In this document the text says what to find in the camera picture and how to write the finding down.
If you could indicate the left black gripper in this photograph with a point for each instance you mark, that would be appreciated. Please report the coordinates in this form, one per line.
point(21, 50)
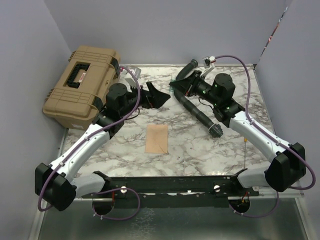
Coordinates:
point(153, 97)

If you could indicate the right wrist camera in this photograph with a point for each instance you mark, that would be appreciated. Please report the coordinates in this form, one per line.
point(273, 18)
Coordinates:
point(209, 65)

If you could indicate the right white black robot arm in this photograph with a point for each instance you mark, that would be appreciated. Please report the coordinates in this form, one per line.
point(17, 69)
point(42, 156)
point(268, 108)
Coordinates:
point(286, 159)

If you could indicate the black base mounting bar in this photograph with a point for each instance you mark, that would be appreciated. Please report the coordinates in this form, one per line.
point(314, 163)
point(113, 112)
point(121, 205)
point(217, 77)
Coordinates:
point(170, 192)

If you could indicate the tan paper envelope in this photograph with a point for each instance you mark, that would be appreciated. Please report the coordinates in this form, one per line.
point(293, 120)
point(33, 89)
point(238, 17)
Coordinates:
point(156, 139)

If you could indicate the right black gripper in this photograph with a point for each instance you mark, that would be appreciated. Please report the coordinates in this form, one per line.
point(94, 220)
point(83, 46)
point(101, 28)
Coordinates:
point(185, 85)

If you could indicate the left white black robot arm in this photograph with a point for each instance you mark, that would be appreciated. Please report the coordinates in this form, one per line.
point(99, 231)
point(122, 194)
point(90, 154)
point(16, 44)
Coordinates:
point(56, 183)

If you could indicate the aluminium frame rail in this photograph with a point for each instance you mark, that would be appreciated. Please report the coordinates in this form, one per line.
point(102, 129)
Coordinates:
point(288, 193)

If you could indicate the tan plastic tool case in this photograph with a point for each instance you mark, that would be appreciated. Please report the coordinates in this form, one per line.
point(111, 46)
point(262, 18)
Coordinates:
point(81, 91)

